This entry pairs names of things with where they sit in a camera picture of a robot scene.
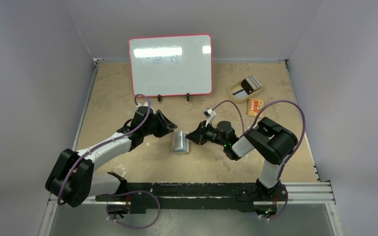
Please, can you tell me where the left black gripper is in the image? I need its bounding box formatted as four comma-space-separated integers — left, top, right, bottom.
142, 111, 177, 138

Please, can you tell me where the beige card holder wallet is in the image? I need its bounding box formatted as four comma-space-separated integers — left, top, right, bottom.
171, 130, 189, 153

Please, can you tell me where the credit card stack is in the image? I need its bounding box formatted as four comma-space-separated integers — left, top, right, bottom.
241, 75, 263, 95

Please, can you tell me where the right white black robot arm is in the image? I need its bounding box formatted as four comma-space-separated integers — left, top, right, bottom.
186, 117, 299, 200

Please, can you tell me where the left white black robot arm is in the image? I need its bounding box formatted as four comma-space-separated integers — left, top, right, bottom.
45, 106, 178, 207

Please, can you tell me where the striped card lying in tray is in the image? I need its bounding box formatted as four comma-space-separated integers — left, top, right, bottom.
232, 89, 248, 99

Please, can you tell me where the orange card pack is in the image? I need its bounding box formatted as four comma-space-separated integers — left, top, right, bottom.
247, 98, 265, 117

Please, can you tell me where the beige oval tray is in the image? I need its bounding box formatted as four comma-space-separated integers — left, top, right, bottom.
228, 75, 263, 103

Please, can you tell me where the pink framed whiteboard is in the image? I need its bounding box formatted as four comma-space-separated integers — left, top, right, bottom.
128, 33, 213, 97

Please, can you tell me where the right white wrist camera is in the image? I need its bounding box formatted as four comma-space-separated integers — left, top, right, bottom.
203, 108, 217, 126

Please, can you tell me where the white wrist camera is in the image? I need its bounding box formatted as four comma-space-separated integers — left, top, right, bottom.
203, 108, 217, 126
135, 100, 152, 109

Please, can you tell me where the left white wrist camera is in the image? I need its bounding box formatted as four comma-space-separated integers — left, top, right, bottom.
135, 100, 152, 109

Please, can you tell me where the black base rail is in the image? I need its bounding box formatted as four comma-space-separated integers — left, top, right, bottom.
95, 182, 287, 216

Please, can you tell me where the aluminium frame rail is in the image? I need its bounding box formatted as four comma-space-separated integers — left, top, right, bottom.
47, 181, 336, 206

